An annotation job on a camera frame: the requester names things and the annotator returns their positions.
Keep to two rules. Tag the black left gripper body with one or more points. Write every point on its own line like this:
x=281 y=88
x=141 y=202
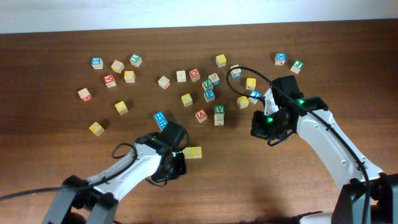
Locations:
x=176 y=167

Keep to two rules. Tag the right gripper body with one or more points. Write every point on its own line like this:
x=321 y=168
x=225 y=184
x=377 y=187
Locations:
x=268 y=125

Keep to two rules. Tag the yellow S wooden block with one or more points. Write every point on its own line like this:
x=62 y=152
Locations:
x=188 y=152

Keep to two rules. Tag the yellow plain wooden block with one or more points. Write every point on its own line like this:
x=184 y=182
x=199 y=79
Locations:
x=197 y=152

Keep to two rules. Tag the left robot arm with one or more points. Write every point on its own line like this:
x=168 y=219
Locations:
x=155 y=157

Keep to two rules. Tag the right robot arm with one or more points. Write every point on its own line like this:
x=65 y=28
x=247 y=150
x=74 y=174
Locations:
x=367 y=194

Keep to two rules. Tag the blue I leaf wooden block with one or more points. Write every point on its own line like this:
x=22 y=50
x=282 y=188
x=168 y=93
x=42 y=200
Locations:
x=254 y=96

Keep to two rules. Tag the yellow E wooden block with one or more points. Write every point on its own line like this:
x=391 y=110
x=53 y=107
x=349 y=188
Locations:
x=242 y=102

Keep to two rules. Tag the blue T wooden block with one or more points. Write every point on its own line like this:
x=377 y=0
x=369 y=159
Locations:
x=162 y=124

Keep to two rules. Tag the yellow top wooden block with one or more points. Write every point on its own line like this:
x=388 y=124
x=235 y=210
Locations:
x=250 y=83

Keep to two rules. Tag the snail drawing wooden block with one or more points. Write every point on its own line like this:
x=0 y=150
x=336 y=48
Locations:
x=159 y=117

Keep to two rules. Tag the plain drawing wooden block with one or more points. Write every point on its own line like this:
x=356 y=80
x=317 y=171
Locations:
x=219 y=119

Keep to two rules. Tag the green V wooden block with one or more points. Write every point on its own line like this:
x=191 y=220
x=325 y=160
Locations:
x=219 y=109

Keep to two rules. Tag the red A wooden block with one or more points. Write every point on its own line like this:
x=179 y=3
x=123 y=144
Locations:
x=201 y=115

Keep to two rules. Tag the green J wooden block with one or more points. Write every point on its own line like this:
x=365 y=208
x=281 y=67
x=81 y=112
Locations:
x=297 y=66

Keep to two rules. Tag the blue D wooden block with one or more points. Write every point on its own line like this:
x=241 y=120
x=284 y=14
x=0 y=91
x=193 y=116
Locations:
x=236 y=71

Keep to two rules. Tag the blue X wooden block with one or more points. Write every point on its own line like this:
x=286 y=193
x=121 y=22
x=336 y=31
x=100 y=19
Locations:
x=280 y=58

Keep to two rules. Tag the yellow C wooden block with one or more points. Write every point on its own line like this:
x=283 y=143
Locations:
x=187 y=100

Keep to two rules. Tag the blue P wooden block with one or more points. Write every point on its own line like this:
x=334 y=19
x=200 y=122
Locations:
x=209 y=95

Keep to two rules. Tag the blue L feather wooden block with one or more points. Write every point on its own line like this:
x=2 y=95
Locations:
x=214 y=78

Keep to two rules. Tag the yellow tilted wooden block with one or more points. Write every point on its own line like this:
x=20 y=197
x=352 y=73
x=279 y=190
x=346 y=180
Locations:
x=121 y=107

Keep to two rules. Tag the green Z wooden block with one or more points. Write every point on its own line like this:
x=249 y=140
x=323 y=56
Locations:
x=207 y=84

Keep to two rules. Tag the yellow lower left wooden block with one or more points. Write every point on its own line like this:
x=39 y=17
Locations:
x=96 y=129

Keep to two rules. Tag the red I wooden block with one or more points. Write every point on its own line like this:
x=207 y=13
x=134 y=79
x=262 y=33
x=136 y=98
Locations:
x=164 y=82

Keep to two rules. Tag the red O wooden block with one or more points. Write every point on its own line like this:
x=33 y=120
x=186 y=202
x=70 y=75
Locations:
x=194 y=75

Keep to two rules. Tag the red K wooden block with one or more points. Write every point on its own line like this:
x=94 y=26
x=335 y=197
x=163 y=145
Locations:
x=109 y=81

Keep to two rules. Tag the green L far wooden block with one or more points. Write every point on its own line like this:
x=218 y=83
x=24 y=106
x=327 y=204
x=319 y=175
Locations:
x=135 y=60

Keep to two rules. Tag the red side wooden block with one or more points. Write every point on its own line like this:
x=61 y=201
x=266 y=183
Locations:
x=85 y=95

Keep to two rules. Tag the plain tan wooden block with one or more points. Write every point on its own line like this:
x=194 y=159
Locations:
x=117 y=66

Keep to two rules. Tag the blue S wooden block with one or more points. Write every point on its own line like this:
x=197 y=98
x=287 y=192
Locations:
x=97 y=63

